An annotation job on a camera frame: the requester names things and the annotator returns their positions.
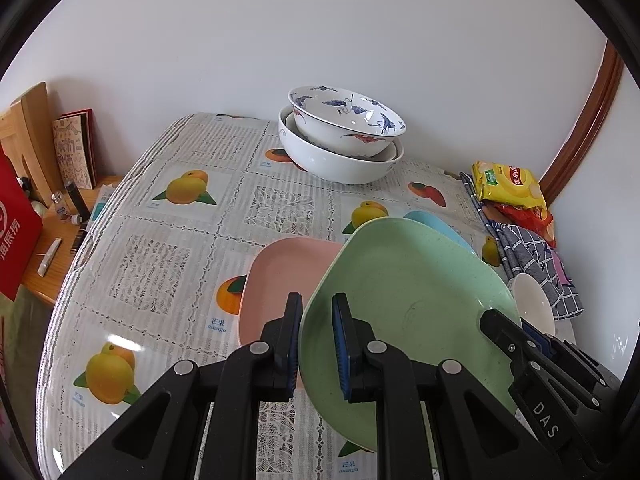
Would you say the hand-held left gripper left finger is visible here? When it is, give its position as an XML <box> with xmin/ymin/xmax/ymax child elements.
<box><xmin>59</xmin><ymin>291</ymin><xmax>304</xmax><ymax>480</ymax></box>

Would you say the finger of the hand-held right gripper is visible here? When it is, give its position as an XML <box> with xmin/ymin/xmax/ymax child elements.
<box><xmin>479</xmin><ymin>308</ymin><xmax>603</xmax><ymax>411</ymax></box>
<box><xmin>522</xmin><ymin>323</ymin><xmax>601</xmax><ymax>376</ymax></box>

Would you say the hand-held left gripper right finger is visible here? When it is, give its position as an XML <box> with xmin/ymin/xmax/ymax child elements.
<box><xmin>331</xmin><ymin>292</ymin><xmax>551</xmax><ymax>480</ymax></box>

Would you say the small white bowl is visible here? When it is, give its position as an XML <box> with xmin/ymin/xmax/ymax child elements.
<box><xmin>507</xmin><ymin>272</ymin><xmax>557</xmax><ymax>338</ymax></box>

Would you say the pink plate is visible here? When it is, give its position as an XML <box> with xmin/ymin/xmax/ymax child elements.
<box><xmin>237</xmin><ymin>238</ymin><xmax>346</xmax><ymax>392</ymax></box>

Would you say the green plate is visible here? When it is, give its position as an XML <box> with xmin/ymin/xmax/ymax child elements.
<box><xmin>298</xmin><ymin>217</ymin><xmax>523</xmax><ymax>453</ymax></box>

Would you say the light blue plate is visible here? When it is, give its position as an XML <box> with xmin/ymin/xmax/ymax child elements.
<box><xmin>402</xmin><ymin>210</ymin><xmax>478</xmax><ymax>258</ymax></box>

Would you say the blue checked cloth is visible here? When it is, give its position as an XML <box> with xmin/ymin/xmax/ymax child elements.
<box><xmin>460</xmin><ymin>172</ymin><xmax>586</xmax><ymax>321</ymax></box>

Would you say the red chip bag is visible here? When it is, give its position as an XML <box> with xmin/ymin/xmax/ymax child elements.
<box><xmin>482</xmin><ymin>201</ymin><xmax>557</xmax><ymax>248</ymax></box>

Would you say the yellow chip bag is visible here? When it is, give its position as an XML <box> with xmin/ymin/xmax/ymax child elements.
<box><xmin>471</xmin><ymin>161</ymin><xmax>548</xmax><ymax>209</ymax></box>

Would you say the fruit print tablecloth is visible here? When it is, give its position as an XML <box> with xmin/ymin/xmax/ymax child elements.
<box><xmin>37</xmin><ymin>112</ymin><xmax>576</xmax><ymax>480</ymax></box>

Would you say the large white bowl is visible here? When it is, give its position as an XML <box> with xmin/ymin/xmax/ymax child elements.
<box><xmin>277</xmin><ymin>105</ymin><xmax>405</xmax><ymax>186</ymax></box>

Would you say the blue patterned white bowl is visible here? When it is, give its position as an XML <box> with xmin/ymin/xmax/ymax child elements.
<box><xmin>287</xmin><ymin>85</ymin><xmax>407</xmax><ymax>150</ymax></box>

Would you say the wooden side table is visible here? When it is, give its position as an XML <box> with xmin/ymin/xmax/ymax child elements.
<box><xmin>20</xmin><ymin>175</ymin><xmax>123</xmax><ymax>308</ymax></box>

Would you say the black bottle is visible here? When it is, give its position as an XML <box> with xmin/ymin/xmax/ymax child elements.
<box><xmin>63</xmin><ymin>180</ymin><xmax>90</xmax><ymax>221</ymax></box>

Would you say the red paper bag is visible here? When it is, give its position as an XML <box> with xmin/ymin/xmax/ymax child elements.
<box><xmin>0</xmin><ymin>147</ymin><xmax>45</xmax><ymax>298</ymax></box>

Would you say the kraft paper booklet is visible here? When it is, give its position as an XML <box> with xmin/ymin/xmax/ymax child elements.
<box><xmin>51</xmin><ymin>108</ymin><xmax>98</xmax><ymax>191</ymax></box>

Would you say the light wooden board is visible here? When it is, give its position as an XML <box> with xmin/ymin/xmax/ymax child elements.
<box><xmin>0</xmin><ymin>81</ymin><xmax>63</xmax><ymax>208</ymax></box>

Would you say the brown wooden door frame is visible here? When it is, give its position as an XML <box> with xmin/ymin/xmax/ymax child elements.
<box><xmin>540</xmin><ymin>37</ymin><xmax>623</xmax><ymax>208</ymax></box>

